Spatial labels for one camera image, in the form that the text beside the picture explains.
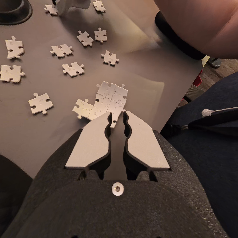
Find assembled white puzzle section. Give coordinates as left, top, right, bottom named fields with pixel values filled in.
left=72, top=81, right=129, bottom=129

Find white earphone cable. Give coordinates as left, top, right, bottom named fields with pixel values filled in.
left=202, top=107, right=238, bottom=116

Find person's right forearm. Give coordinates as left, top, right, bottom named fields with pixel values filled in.
left=153, top=0, right=238, bottom=60

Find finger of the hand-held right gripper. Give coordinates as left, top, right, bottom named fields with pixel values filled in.
left=55, top=0, right=91, bottom=16

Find black round stand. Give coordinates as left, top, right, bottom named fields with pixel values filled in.
left=0, top=0, right=33, bottom=25

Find scattered loose puzzle pieces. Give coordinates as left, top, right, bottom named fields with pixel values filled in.
left=0, top=0, right=119, bottom=115

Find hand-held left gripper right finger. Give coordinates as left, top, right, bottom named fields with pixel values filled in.
left=123, top=110, right=170, bottom=170

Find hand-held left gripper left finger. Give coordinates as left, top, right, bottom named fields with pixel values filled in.
left=65, top=112, right=112, bottom=171

